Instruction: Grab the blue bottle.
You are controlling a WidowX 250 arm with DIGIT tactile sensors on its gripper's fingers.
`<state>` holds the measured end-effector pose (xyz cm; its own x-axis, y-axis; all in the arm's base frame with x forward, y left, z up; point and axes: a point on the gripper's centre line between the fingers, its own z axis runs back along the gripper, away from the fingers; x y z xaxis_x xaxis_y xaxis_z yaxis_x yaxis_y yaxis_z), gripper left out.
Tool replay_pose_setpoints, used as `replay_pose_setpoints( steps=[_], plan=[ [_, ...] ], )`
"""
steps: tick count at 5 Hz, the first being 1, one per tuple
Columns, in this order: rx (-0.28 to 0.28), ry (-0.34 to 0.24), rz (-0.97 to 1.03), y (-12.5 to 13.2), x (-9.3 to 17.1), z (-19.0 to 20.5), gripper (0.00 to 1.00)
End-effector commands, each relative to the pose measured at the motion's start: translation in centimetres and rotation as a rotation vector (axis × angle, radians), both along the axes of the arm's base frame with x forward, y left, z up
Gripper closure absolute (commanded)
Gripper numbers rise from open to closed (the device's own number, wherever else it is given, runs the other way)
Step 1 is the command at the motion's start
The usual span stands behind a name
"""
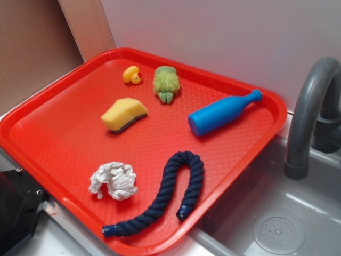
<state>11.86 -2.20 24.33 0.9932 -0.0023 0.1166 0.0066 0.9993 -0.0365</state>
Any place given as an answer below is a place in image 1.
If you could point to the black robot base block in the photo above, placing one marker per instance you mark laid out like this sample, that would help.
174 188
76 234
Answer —
22 200

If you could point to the blue plastic bottle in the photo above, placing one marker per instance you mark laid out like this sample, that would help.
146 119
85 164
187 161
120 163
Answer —
215 115

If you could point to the red plastic tray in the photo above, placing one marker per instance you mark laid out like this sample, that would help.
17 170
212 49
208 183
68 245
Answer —
58 137

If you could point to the green fuzzy plush toy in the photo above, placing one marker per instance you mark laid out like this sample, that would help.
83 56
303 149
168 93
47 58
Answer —
166 84

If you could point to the yellow sponge with grey pad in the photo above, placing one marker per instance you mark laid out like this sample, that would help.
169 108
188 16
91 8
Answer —
123 113

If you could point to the yellow rubber duck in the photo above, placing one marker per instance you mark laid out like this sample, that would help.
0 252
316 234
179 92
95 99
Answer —
132 75

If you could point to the crumpled white paper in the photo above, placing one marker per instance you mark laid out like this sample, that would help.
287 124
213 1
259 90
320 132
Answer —
119 178

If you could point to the grey plastic sink basin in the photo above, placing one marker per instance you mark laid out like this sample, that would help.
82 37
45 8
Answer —
265 213

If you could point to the wooden board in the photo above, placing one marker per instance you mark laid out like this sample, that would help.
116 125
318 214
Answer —
89 27

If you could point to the grey toy faucet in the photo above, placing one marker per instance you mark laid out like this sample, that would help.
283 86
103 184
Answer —
316 119

